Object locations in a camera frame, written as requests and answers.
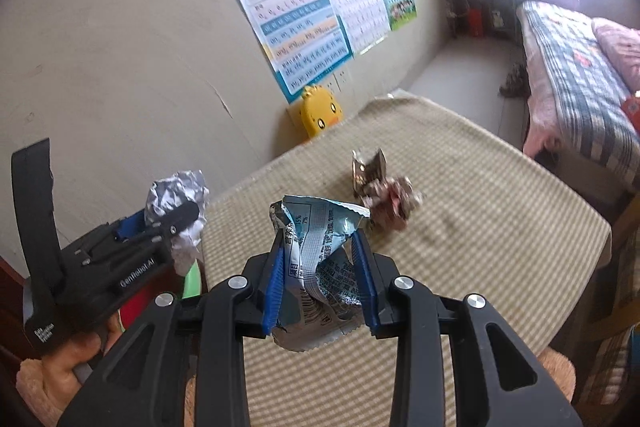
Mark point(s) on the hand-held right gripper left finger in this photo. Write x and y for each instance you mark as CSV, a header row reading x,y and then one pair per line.
x,y
275,292

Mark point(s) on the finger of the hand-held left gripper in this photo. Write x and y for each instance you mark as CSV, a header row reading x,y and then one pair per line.
x,y
129,224
175,214

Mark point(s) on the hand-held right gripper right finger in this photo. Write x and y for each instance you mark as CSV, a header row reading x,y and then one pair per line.
x,y
362,287

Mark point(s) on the silver foil wrapper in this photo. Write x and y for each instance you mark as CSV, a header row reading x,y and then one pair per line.
x,y
175,189

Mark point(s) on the silver blue snack wrapper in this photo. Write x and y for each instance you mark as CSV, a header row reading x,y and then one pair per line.
x,y
320,252

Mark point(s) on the red basin with green rim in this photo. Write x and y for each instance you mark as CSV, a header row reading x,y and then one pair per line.
x,y
191,282

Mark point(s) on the person's left forearm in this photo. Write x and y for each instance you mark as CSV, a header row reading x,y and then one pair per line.
x,y
32,379

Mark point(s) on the person's left hand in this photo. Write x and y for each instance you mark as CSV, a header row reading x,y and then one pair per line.
x,y
82,352

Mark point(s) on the dark red wooden furniture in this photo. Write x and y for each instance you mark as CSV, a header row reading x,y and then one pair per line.
x,y
10,297

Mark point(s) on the crumpled brown white wrapper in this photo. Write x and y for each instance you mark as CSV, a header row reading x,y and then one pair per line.
x,y
395,204

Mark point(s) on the torn dark brown carton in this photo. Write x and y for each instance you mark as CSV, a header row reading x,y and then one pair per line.
x,y
367,172

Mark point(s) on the yellow duck stool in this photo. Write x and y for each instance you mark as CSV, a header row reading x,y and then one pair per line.
x,y
320,112

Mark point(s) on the brown slippers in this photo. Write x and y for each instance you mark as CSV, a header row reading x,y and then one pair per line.
x,y
515,82

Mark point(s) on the red container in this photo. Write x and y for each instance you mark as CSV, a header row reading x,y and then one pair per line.
x,y
475,22

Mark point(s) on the bed with plaid quilt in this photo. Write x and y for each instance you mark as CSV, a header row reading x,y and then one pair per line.
x,y
575,72

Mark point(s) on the orange box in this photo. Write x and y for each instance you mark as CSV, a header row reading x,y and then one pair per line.
x,y
632,107

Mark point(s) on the pink pillow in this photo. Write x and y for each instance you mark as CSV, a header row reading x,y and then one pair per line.
x,y
617,47

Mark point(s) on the white wall socket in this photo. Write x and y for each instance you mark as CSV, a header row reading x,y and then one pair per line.
x,y
340,82

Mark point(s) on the blue bordered wall poster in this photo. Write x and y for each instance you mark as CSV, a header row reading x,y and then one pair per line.
x,y
285,12

